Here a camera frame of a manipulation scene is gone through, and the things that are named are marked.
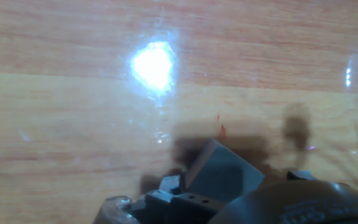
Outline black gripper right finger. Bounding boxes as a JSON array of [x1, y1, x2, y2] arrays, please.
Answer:
[[286, 170, 319, 182]]

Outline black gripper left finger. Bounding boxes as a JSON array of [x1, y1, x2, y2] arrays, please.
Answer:
[[135, 174, 227, 224]]

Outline medium wooden block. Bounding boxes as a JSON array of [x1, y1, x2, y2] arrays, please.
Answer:
[[183, 138, 265, 203]]

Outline glossy wooden board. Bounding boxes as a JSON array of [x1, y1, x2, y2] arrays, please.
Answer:
[[0, 0, 358, 224]]

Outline clear plastic mount piece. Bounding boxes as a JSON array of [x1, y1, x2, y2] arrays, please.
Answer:
[[92, 195, 141, 224]]

